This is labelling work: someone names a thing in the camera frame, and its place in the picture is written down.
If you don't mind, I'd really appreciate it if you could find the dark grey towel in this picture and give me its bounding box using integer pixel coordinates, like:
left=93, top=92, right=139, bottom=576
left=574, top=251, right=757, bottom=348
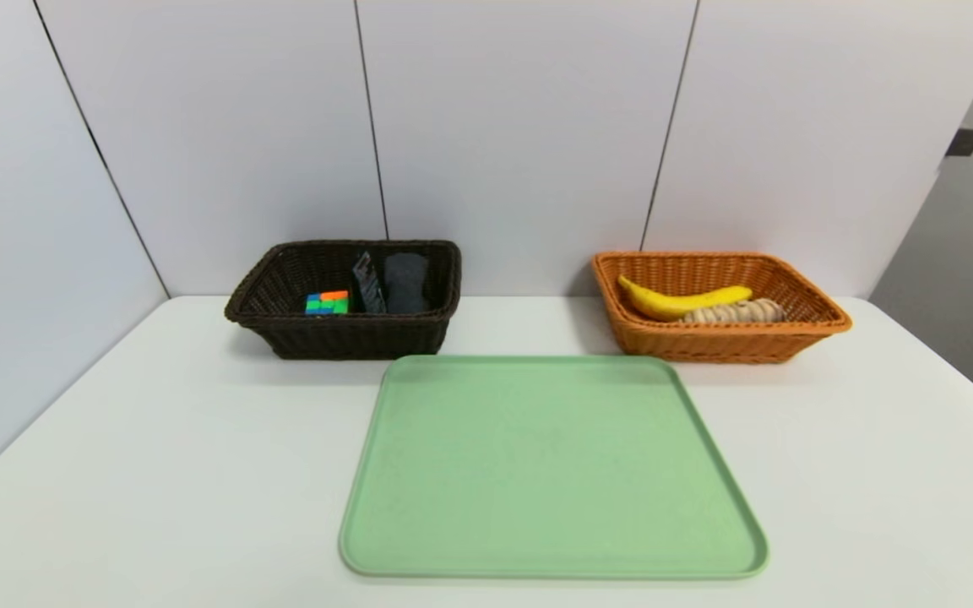
left=383, top=252, right=431, bottom=315

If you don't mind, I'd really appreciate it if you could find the black cosmetic tube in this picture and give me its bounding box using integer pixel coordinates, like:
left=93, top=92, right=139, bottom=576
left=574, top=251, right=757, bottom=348
left=352, top=251, right=388, bottom=315

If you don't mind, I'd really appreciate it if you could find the multicolour puzzle cube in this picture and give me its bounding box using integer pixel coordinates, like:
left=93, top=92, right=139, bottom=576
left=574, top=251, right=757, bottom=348
left=305, top=290, right=351, bottom=316

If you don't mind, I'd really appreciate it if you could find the yellow banana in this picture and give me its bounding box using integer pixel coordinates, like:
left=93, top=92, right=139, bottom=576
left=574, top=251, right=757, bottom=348
left=617, top=274, right=754, bottom=322

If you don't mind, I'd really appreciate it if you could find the striped twisted bread loaf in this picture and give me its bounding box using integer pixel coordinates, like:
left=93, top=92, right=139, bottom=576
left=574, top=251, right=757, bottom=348
left=683, top=298, right=786, bottom=325

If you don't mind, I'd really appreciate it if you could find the dark brown wicker basket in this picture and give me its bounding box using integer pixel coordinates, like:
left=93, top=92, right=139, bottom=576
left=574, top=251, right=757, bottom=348
left=225, top=240, right=463, bottom=361

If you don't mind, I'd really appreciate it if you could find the orange wicker basket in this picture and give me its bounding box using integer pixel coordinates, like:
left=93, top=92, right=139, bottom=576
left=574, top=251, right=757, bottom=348
left=592, top=251, right=853, bottom=365

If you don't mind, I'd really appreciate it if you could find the light green plastic tray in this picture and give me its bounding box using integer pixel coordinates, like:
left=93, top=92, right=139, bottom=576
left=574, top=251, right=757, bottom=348
left=338, top=354, right=770, bottom=581

